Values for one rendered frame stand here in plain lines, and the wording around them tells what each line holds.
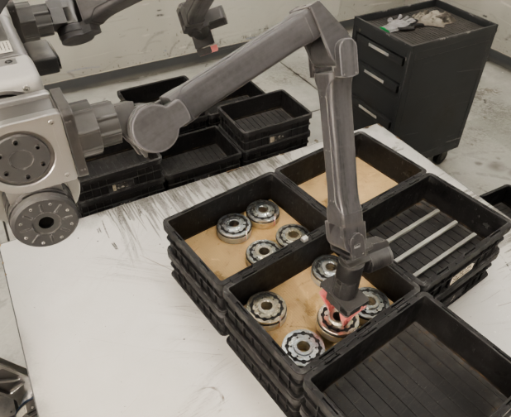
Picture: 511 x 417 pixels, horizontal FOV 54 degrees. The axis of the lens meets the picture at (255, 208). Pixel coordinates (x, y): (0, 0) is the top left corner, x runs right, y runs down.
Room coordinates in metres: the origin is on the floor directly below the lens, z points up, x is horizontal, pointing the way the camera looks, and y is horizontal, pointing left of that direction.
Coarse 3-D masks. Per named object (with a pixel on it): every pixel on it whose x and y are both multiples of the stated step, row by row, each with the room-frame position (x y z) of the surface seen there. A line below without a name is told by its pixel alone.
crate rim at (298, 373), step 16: (256, 272) 0.84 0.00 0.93; (400, 272) 0.84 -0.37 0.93; (224, 288) 0.78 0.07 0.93; (416, 288) 0.79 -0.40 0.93; (240, 304) 0.73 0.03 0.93; (400, 304) 0.74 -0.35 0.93; (352, 336) 0.65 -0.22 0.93; (272, 352) 0.62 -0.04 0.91; (288, 368) 0.58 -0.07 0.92; (304, 368) 0.57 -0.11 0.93
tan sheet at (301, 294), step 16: (304, 272) 0.92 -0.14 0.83; (288, 288) 0.87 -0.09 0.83; (304, 288) 0.87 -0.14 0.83; (320, 288) 0.87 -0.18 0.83; (288, 304) 0.81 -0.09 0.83; (304, 304) 0.81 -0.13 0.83; (320, 304) 0.81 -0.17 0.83; (288, 320) 0.76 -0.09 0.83; (304, 320) 0.76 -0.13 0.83; (272, 336) 0.72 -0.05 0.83; (320, 336) 0.72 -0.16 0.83
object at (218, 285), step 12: (252, 180) 1.21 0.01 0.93; (228, 192) 1.15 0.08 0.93; (204, 204) 1.10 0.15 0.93; (312, 204) 1.11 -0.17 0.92; (180, 216) 1.05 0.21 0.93; (324, 216) 1.05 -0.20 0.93; (168, 228) 0.99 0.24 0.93; (324, 228) 1.00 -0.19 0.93; (180, 240) 0.95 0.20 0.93; (300, 240) 0.95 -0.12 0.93; (192, 252) 0.90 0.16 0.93; (276, 252) 0.91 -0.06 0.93; (204, 264) 0.86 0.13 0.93; (252, 264) 0.86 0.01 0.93; (216, 276) 0.82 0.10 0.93; (216, 288) 0.80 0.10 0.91
